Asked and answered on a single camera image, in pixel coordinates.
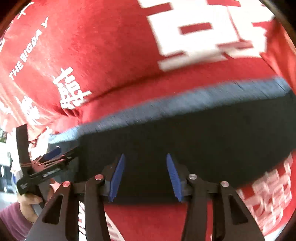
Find black and grey pants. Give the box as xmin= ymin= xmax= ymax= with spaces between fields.
xmin=49 ymin=77 xmax=295 ymax=203

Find maroon sleeve forearm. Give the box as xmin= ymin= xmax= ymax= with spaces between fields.
xmin=0 ymin=202 xmax=33 ymax=241

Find person's left hand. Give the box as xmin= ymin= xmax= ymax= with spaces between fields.
xmin=16 ymin=179 xmax=62 ymax=224

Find red sofa cover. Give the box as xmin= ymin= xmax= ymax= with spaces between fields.
xmin=1 ymin=1 xmax=295 ymax=240

